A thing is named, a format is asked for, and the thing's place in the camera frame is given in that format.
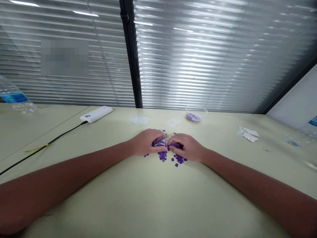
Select window blinds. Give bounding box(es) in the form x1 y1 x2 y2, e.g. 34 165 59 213
0 0 317 114

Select clear bag of purple tiles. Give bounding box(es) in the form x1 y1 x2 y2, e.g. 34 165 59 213
152 136 174 149

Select clear plastic cup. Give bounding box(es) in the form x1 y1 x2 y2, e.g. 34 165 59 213
185 105 208 123

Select pile of small clear bags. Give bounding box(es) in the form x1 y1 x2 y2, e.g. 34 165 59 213
237 126 260 143

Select black window frame post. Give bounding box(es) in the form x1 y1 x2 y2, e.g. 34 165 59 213
119 0 143 108

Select black cable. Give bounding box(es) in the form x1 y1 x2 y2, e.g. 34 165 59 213
0 120 88 176

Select person's right hand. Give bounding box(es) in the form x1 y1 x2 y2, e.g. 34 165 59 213
168 133 208 163

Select clear plastic bottle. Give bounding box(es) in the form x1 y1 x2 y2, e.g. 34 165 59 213
285 114 317 148

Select clear water bottle blue label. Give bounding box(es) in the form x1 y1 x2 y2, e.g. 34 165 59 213
0 74 38 114

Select crumpled clear plastic bag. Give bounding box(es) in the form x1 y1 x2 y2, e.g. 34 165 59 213
129 114 151 125

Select white power bank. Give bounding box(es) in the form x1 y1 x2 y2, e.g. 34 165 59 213
80 106 113 124

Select pile of loose purple tiles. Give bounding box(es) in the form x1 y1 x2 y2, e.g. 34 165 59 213
143 129 189 168

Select person's left hand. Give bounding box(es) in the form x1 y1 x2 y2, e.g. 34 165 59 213
130 128 169 157

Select yellow cable tie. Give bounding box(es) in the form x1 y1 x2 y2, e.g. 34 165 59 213
24 143 51 153

